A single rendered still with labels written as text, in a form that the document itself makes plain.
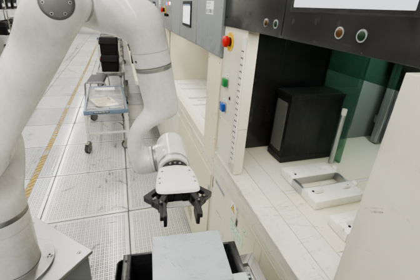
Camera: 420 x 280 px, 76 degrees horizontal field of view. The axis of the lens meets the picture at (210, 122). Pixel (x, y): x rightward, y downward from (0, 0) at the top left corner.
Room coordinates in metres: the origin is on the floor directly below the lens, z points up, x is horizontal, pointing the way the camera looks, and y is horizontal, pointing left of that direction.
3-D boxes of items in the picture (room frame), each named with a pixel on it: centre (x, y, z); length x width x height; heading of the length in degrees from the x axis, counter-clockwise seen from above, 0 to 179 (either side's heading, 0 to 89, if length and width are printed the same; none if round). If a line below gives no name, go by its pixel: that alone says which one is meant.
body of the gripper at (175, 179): (0.54, 0.07, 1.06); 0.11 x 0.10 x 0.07; 13
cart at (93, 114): (2.90, 1.19, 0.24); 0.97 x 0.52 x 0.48; 22
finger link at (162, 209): (0.44, 0.10, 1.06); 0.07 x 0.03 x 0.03; 13
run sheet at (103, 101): (2.72, 1.15, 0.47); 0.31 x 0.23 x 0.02; 41
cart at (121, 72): (4.49, 1.73, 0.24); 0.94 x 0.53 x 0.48; 19
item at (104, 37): (4.19, 1.63, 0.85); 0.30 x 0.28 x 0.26; 18
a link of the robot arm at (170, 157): (0.60, 0.08, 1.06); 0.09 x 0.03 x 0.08; 103
